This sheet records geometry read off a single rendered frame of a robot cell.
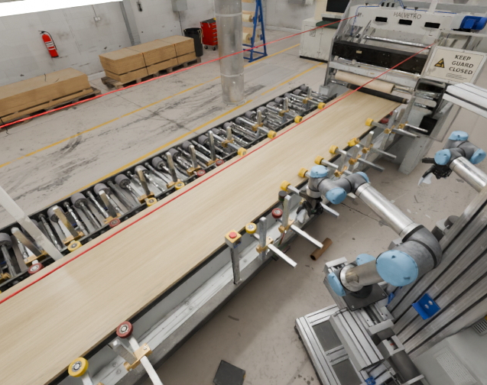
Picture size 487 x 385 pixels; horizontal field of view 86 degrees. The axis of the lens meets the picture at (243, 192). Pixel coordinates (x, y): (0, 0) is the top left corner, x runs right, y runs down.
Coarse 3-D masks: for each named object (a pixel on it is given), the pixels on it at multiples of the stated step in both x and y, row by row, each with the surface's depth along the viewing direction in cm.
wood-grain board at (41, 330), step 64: (320, 128) 294; (192, 192) 222; (256, 192) 219; (64, 256) 179; (128, 256) 177; (192, 256) 176; (0, 320) 148; (64, 320) 147; (128, 320) 148; (0, 384) 126
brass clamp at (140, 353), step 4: (144, 344) 140; (140, 348) 138; (148, 348) 138; (136, 352) 137; (140, 352) 137; (144, 352) 137; (148, 352) 138; (136, 356) 136; (140, 356) 136; (136, 360) 134; (124, 364) 133; (128, 364) 133; (132, 364) 133; (136, 364) 135; (128, 368) 133; (132, 368) 134
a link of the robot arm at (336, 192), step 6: (324, 180) 115; (330, 180) 114; (336, 180) 115; (342, 180) 114; (318, 186) 116; (324, 186) 114; (330, 186) 112; (336, 186) 111; (342, 186) 112; (348, 186) 113; (324, 192) 114; (330, 192) 111; (336, 192) 109; (342, 192) 109; (348, 192) 115; (330, 198) 111; (336, 198) 109; (342, 198) 111
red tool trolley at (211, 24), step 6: (204, 24) 817; (210, 24) 805; (204, 30) 828; (210, 30) 816; (204, 36) 842; (210, 36) 829; (216, 36) 841; (204, 42) 855; (210, 42) 842; (216, 42) 850
